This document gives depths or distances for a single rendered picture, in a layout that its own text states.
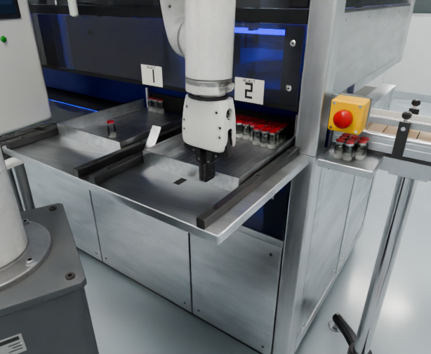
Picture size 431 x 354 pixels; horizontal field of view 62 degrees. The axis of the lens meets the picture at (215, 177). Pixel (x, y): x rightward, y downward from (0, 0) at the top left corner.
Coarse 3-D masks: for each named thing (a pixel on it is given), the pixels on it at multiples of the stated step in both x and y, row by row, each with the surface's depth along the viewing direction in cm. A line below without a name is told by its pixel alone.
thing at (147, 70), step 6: (144, 66) 109; (150, 66) 107; (156, 66) 106; (144, 72) 110; (150, 72) 108; (156, 72) 107; (144, 78) 110; (150, 78) 109; (156, 78) 108; (150, 84) 110; (156, 84) 109; (162, 84) 107
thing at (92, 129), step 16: (96, 112) 110; (112, 112) 116; (128, 112) 121; (144, 112) 121; (64, 128) 99; (80, 128) 107; (96, 128) 107; (128, 128) 107; (144, 128) 107; (96, 144) 93; (112, 144) 89; (128, 144) 90
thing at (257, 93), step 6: (240, 78) 91; (246, 78) 90; (240, 84) 92; (258, 84) 89; (234, 90) 93; (240, 90) 92; (258, 90) 89; (234, 96) 94; (240, 96) 93; (252, 96) 91; (258, 96) 90; (252, 102) 92; (258, 102) 91
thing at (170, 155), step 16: (160, 144) 87; (176, 144) 92; (240, 144) 95; (288, 144) 88; (144, 160) 84; (160, 160) 81; (176, 160) 78; (192, 160) 86; (224, 160) 86; (240, 160) 86; (256, 160) 86; (272, 160) 82; (192, 176) 77; (224, 176) 72; (240, 176) 71
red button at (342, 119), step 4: (336, 112) 77; (340, 112) 76; (344, 112) 76; (348, 112) 76; (336, 116) 77; (340, 116) 76; (344, 116) 76; (348, 116) 76; (352, 116) 77; (336, 120) 77; (340, 120) 77; (344, 120) 76; (348, 120) 76; (352, 120) 77; (336, 124) 78; (340, 124) 77; (344, 124) 77; (348, 124) 77; (340, 128) 78; (344, 128) 78
